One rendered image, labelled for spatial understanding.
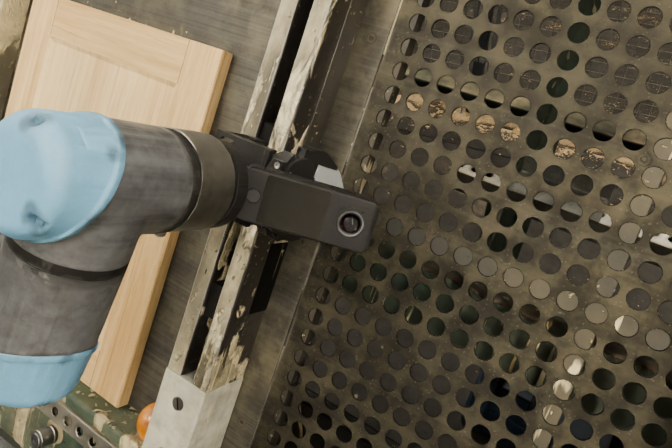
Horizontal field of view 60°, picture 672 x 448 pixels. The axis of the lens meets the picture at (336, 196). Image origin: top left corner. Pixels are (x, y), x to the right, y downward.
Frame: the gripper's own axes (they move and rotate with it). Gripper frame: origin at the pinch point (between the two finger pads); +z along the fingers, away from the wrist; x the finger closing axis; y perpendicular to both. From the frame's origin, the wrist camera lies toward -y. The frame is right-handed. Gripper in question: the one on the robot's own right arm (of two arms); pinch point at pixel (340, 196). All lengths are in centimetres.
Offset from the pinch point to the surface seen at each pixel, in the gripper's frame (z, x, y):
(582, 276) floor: 179, 22, -19
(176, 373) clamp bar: -4.9, 25.1, 9.9
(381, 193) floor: 180, 21, 68
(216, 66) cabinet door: 0.4, -8.6, 21.5
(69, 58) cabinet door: 0.6, -3.0, 47.8
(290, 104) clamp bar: -4.9, -7.5, 6.3
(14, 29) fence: 1, -4, 62
